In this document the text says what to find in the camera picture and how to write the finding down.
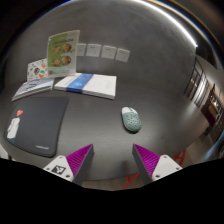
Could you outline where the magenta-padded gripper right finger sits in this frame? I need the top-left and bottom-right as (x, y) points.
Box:
(132, 143), (184, 186)

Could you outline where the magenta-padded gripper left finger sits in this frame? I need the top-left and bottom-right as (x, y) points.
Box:
(43, 143), (95, 186)

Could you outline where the pale green perforated computer mouse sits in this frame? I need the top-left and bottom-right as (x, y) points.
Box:
(120, 106), (143, 134)

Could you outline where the black mouse pad with heart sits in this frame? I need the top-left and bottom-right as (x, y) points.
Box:
(3, 96), (70, 158)

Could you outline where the grey striped booklet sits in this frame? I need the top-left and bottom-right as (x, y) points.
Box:
(11, 77), (55, 102)

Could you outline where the dark framed glass partition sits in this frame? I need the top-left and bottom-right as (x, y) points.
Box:
(183, 54), (224, 138)

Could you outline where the white book with blue band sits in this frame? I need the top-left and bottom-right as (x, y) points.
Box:
(53, 72), (118, 100)

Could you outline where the white card with colourful stickers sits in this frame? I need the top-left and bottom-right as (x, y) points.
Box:
(26, 58), (49, 83)

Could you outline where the green leaflet in acrylic stand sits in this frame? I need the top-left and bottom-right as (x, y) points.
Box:
(46, 29), (81, 79)

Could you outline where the long ceiling light strip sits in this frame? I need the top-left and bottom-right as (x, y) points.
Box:
(133, 0), (200, 48)

